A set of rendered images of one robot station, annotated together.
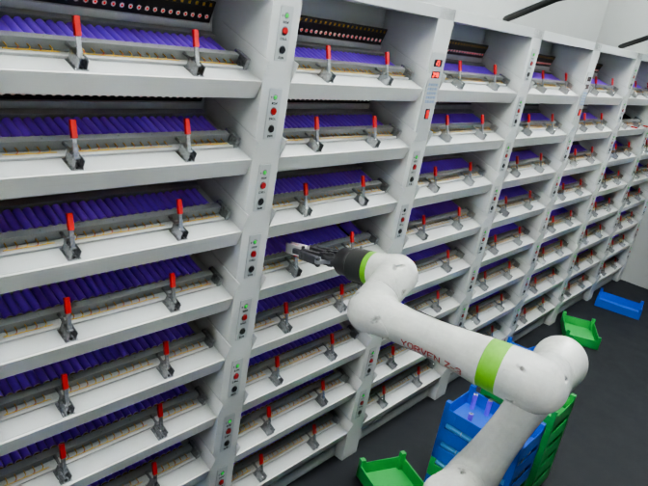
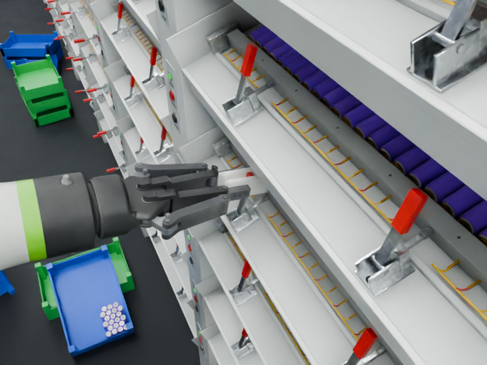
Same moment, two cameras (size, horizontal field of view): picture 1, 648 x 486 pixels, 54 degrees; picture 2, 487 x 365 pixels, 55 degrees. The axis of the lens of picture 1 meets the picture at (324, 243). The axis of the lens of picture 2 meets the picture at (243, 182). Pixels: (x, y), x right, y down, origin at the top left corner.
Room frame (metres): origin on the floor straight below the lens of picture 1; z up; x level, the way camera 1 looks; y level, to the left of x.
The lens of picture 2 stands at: (1.94, -0.36, 1.39)
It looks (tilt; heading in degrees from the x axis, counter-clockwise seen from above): 41 degrees down; 117
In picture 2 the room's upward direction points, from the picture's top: straight up
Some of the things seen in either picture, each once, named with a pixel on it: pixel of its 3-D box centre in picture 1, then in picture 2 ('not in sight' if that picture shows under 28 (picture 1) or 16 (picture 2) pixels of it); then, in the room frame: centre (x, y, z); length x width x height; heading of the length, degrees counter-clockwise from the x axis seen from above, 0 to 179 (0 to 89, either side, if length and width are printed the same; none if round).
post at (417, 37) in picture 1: (370, 251); not in sight; (2.16, -0.17, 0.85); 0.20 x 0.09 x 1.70; 52
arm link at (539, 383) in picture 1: (526, 378); not in sight; (1.21, -0.48, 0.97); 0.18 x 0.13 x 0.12; 58
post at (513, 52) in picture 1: (464, 225); not in sight; (2.72, -0.60, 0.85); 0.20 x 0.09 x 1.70; 52
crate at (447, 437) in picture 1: (487, 440); not in sight; (1.97, -0.71, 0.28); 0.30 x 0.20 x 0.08; 52
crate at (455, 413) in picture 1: (493, 421); not in sight; (1.97, -0.71, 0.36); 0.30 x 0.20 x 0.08; 52
